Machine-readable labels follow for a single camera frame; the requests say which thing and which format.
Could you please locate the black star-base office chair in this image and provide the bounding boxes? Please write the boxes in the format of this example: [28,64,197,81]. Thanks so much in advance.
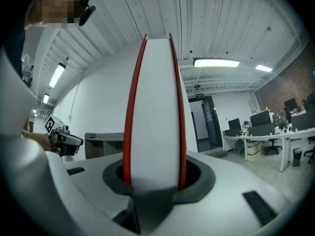
[264,138,283,156]
[303,136,315,165]

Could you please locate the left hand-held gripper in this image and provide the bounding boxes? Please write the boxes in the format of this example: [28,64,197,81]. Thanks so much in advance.
[44,115,85,156]

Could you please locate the person's left hand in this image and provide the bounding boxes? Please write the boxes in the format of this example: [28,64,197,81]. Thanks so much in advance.
[44,132,59,152]

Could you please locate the person's left forearm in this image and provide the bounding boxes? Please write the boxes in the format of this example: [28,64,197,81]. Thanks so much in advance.
[21,128,47,149]

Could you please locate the black trash bin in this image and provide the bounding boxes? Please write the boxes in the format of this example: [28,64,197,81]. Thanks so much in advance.
[292,147,303,167]

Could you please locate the black double door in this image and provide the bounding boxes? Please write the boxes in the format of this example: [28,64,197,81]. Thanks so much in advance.
[188,95,223,149]

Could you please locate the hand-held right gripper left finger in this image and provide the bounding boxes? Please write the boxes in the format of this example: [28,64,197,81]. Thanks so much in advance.
[0,134,142,236]

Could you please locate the long white office desk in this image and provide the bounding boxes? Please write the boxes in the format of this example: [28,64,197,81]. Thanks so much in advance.
[222,128,315,173]

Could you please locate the black computer monitor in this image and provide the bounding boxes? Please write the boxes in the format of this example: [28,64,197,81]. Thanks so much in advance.
[249,112,274,128]

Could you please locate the red book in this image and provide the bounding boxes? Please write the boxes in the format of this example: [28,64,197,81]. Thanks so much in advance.
[122,32,187,192]

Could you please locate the person's black shirt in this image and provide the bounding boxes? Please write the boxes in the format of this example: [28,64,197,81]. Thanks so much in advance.
[2,28,27,80]

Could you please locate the black desk divider panel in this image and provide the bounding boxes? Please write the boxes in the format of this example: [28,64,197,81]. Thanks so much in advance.
[290,113,315,132]
[248,122,276,136]

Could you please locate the person's head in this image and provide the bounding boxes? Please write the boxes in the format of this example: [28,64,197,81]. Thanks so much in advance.
[24,0,91,30]

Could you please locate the black head-mounted camera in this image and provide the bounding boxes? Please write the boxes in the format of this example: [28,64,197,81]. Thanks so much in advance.
[78,5,97,27]

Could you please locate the grey wooden desk hutch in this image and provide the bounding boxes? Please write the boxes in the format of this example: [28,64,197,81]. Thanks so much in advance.
[84,132,125,160]

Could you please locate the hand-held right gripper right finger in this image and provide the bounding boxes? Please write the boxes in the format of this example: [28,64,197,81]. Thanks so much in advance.
[147,150,296,236]

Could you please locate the beige storage boxes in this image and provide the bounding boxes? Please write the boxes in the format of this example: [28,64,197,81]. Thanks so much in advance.
[246,141,264,163]

